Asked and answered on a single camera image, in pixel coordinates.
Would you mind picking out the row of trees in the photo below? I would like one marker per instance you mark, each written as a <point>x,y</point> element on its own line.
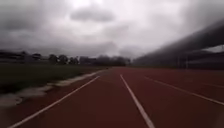
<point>83,60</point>

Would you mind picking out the red running track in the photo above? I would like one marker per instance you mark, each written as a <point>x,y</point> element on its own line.
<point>100,106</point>

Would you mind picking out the grandstand building with roof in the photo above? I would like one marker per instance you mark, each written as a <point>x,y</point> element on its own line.
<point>186,50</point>

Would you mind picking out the pale concrete kerb strip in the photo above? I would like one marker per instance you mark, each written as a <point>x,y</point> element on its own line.
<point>20,95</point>

